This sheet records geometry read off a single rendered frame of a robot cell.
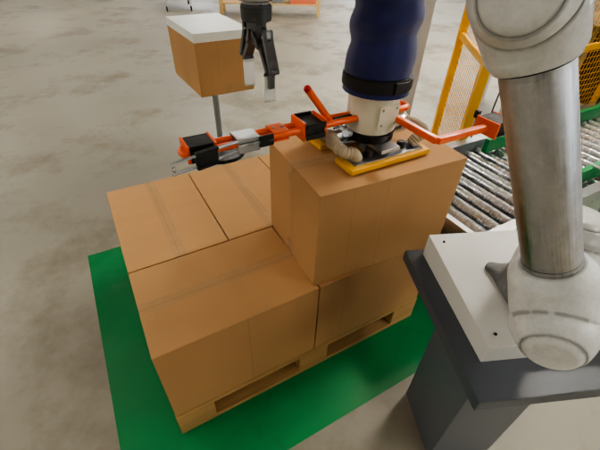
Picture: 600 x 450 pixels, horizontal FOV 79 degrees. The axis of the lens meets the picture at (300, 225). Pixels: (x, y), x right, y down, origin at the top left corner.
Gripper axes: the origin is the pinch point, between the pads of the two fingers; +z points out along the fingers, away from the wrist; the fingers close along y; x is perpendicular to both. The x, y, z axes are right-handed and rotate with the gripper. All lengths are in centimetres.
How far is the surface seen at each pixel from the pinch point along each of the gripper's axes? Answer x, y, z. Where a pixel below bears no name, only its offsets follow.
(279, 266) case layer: -4, -3, 68
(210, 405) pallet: 35, -21, 111
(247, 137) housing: 5.0, -2.0, 12.2
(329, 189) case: -14.8, -16.0, 27.6
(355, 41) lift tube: -31.9, 1.9, -8.7
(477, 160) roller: -144, 22, 69
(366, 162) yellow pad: -31.7, -11.5, 24.5
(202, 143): 18.1, -2.0, 11.4
